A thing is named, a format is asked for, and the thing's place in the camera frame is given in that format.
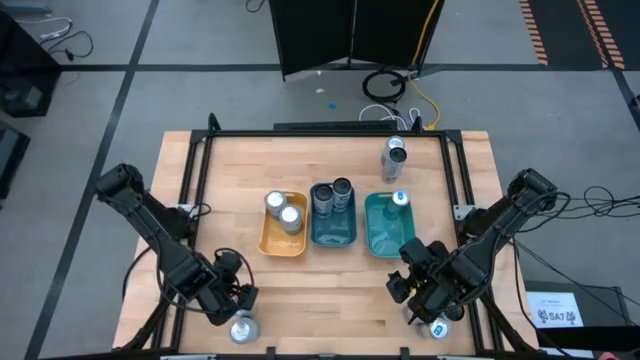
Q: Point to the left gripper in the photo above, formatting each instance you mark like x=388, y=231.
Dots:
x=215, y=295

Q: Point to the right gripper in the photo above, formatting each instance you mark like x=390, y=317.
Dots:
x=435, y=290

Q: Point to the white Spindrift soda can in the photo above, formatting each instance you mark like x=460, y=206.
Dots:
x=290, y=216
x=244, y=331
x=275, y=200
x=396, y=141

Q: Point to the teal plastic bin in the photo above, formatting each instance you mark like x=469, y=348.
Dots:
x=380, y=245

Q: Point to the yellow plastic bin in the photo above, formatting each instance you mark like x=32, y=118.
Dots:
x=280, y=245

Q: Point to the dark blue plastic bin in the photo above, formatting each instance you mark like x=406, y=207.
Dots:
x=332, y=235

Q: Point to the dark cans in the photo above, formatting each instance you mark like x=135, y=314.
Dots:
x=323, y=192

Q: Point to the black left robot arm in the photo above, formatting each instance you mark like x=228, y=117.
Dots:
x=150, y=225

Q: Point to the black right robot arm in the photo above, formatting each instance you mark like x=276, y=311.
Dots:
x=500, y=227

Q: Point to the white paper sign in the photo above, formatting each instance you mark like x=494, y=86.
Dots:
x=555, y=315

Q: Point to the black box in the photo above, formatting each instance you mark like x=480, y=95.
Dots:
x=605, y=310

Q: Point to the black folding partition screen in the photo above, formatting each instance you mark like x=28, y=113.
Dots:
x=320, y=35

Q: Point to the black case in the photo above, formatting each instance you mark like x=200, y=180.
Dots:
x=10, y=155

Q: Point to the black mat with orange stripes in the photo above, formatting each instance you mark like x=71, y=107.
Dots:
x=565, y=30

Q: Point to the black cabinet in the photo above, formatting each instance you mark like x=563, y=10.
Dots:
x=20, y=75

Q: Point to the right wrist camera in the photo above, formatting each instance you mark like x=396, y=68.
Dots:
x=417, y=252

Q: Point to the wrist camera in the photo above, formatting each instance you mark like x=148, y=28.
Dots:
x=228, y=261
x=417, y=252

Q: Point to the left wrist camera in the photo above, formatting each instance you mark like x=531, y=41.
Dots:
x=228, y=261

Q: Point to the black aluminium table frame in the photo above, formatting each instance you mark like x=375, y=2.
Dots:
x=325, y=133

